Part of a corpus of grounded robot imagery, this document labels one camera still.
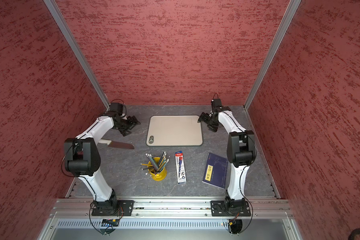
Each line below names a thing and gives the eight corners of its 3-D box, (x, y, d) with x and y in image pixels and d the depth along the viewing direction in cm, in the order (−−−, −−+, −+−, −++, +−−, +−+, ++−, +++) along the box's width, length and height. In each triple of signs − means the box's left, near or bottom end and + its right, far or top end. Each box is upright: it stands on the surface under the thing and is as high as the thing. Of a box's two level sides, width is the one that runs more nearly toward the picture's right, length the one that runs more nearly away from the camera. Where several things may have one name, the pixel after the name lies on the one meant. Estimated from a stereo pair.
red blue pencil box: (178, 183, 84) (178, 182, 83) (174, 153, 96) (174, 151, 95) (186, 181, 85) (186, 180, 83) (182, 152, 97) (182, 151, 95)
